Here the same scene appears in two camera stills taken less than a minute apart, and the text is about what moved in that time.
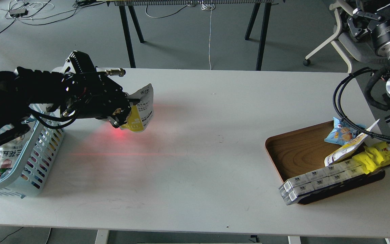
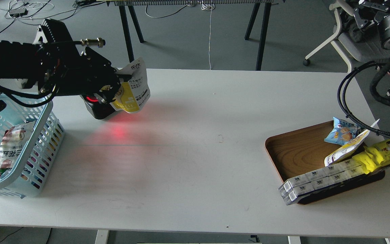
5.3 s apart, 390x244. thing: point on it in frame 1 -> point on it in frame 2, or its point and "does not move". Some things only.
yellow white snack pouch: [141, 117] -> [133, 94]
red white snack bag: [7, 157] does not move
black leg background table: [265, 13] does not move
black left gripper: [88, 95] -> [70, 68]
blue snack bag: [341, 132] does not move
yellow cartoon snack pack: [381, 153] does not move
